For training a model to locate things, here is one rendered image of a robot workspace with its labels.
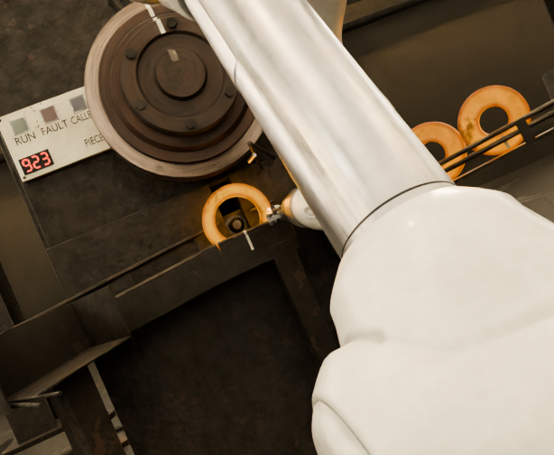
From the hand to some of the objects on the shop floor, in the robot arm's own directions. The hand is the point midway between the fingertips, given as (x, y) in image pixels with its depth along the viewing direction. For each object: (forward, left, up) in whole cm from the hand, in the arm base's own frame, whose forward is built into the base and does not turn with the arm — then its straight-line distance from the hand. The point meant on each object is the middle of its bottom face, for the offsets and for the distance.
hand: (275, 212), depth 144 cm
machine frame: (+50, +2, -72) cm, 87 cm away
